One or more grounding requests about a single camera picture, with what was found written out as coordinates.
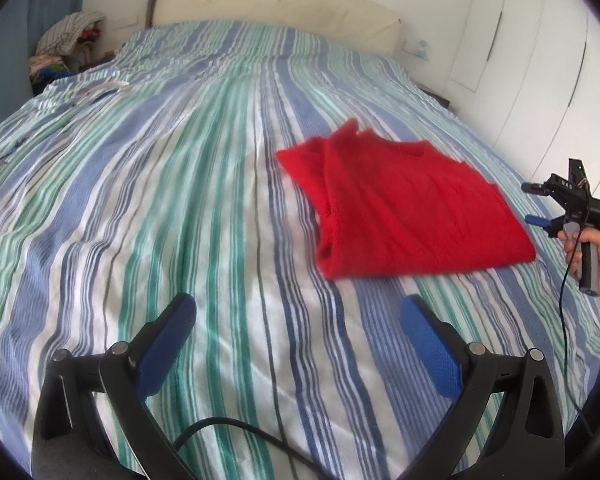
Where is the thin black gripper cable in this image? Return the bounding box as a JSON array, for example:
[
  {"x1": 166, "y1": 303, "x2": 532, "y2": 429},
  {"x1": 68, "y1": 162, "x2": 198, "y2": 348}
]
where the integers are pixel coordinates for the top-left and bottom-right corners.
[{"x1": 557, "y1": 255, "x2": 598, "y2": 441}]

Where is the thick black gripper cable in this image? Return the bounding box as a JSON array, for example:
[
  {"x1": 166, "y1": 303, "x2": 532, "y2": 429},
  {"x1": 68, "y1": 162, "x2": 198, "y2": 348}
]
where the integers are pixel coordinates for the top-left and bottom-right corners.
[{"x1": 172, "y1": 417, "x2": 321, "y2": 480}]

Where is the pile of mixed clothes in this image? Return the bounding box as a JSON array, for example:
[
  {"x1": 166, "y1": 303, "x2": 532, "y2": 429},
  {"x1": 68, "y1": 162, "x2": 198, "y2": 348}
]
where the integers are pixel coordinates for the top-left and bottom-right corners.
[{"x1": 28, "y1": 11, "x2": 106, "y2": 96}]

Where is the beige padded headboard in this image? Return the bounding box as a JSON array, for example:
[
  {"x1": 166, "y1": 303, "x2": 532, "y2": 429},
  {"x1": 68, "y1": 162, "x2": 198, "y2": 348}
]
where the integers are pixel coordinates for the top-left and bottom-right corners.
[{"x1": 147, "y1": 0, "x2": 402, "y2": 58}]

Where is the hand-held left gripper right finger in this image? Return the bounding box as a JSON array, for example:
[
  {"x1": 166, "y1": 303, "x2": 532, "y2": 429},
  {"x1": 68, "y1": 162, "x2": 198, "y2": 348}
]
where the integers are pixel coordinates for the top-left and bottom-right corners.
[{"x1": 400, "y1": 294, "x2": 566, "y2": 480}]

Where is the blue green striped bedspread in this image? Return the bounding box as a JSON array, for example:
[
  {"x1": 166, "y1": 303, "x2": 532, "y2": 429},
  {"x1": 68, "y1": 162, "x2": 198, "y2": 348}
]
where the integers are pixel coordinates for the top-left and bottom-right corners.
[{"x1": 0, "y1": 20, "x2": 600, "y2": 480}]

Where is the blue curtain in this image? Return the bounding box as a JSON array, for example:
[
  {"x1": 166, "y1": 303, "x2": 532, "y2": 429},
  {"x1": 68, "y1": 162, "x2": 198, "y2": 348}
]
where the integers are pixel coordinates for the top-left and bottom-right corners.
[{"x1": 0, "y1": 0, "x2": 91, "y2": 136}]

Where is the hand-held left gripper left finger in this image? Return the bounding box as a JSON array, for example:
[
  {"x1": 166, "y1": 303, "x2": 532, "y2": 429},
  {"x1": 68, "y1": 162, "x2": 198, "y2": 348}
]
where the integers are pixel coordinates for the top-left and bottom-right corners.
[{"x1": 32, "y1": 292, "x2": 198, "y2": 480}]

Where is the red shirt with white print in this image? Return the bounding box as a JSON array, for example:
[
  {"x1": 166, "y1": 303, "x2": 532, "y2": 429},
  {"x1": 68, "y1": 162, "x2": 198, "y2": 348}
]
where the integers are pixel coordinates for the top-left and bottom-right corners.
[{"x1": 276, "y1": 117, "x2": 538, "y2": 281}]

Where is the white wardrobe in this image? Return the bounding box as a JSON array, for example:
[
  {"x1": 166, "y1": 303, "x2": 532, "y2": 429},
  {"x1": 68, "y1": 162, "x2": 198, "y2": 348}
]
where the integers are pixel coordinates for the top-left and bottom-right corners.
[{"x1": 447, "y1": 0, "x2": 600, "y2": 201}]

